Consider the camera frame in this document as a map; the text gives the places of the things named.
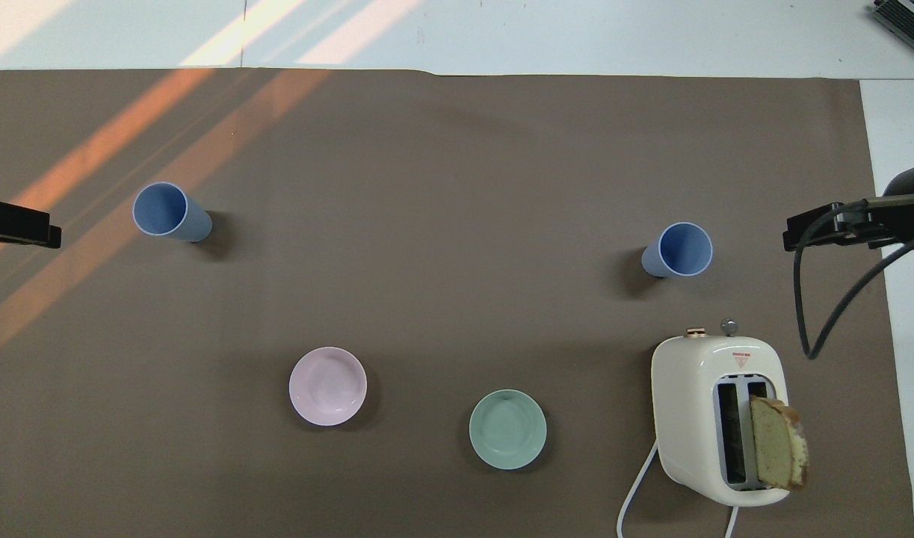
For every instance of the grey ribbed metal box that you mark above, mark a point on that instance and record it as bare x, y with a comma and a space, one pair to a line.
909, 16

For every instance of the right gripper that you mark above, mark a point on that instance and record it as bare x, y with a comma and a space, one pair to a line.
909, 183

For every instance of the blue plastic cup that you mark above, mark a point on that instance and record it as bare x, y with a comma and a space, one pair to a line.
684, 249
159, 209

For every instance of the pink plate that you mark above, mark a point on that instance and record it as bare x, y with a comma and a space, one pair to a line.
327, 386

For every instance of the cream white toaster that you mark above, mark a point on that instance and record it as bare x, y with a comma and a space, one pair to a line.
688, 403

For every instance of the bread slice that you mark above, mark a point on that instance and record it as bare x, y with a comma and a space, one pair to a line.
776, 444

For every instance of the green plate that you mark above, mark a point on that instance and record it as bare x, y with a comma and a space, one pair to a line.
507, 430

